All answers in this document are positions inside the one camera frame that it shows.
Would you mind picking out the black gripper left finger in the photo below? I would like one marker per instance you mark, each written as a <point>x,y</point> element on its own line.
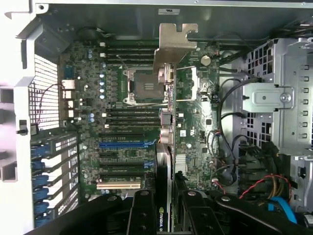
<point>143,215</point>

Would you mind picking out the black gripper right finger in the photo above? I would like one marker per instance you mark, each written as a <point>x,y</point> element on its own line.
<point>200,218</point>

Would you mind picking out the white expansion slot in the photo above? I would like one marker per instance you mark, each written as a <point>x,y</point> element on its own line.
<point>117,186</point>

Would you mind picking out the silver chipset heatsink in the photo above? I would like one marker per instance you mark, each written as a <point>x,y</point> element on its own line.
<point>181,162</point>

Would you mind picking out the short black expansion slot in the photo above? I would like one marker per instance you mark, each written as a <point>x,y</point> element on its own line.
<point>108,155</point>

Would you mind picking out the blue expansion slot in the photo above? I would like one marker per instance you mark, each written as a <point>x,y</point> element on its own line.
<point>122,144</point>

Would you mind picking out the green motherboard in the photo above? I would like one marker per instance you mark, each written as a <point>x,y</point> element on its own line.
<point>93,117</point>

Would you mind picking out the grey empty drive cage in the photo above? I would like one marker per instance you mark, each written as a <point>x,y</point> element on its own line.
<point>303,176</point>

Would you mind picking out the CPU socket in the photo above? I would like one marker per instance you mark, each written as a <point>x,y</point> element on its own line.
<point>146,86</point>

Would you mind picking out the perforated metal disk bay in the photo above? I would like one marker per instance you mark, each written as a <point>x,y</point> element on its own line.
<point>276,98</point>

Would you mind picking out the socket locking lever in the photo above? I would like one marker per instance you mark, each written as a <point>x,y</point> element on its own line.
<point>123,63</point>

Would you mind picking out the round coin battery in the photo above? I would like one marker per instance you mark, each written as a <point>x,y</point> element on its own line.
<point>205,60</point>

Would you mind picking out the open black PC case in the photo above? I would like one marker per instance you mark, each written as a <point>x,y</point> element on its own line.
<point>122,22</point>

